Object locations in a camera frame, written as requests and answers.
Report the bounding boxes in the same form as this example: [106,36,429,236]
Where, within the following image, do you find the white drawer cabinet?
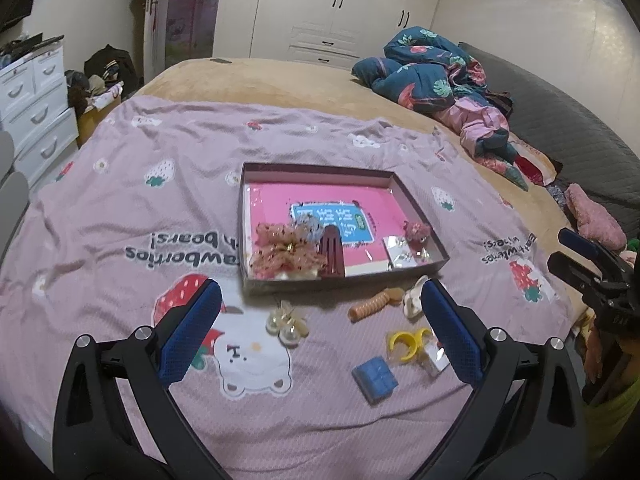
[1,36,78,186]

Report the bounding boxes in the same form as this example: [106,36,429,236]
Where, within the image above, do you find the yellow hoop earrings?
[386,327,450,376]

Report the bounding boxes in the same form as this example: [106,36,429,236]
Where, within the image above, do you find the blue square hair clip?
[352,356,398,405]

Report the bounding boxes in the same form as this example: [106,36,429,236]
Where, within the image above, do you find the pink fuzzy cloth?
[564,183,627,252]

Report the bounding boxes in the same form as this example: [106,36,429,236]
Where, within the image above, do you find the orange spiral hair tie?
[347,286,407,323]

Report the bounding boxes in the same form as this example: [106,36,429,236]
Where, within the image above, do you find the tan bed cover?
[138,58,596,270]

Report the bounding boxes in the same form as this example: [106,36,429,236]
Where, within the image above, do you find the pink strawberry print blanket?
[1,96,574,479]

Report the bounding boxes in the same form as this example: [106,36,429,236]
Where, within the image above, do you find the white cloud claw clip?
[402,275,430,321]

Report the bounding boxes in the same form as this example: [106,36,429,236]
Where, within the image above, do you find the white door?
[143,0,169,82]

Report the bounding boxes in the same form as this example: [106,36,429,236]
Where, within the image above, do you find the cream wardrobe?
[213,0,438,70]

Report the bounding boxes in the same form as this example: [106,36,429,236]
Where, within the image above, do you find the shallow cardboard tray box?
[239,162,449,295]

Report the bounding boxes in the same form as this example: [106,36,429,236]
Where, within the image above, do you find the dark red hair comb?
[319,224,345,278]

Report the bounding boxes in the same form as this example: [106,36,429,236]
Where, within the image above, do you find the grey padded headboard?
[459,41,640,238]

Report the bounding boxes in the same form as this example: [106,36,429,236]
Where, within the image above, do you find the person's right hand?
[584,320,603,384]

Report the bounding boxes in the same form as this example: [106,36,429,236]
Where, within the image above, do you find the black bag on floor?
[84,44,140,96]

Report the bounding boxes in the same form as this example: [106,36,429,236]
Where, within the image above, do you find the dotted mesh bow hair clip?
[248,214,328,280]

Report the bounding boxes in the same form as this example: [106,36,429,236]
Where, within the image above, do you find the cardboard box on floor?
[76,96,122,148]

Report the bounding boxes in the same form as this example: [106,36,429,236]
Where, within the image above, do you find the pearl earrings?
[383,235,432,269]

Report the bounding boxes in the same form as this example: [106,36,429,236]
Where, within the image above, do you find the teal floral quilt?
[352,26,533,191]

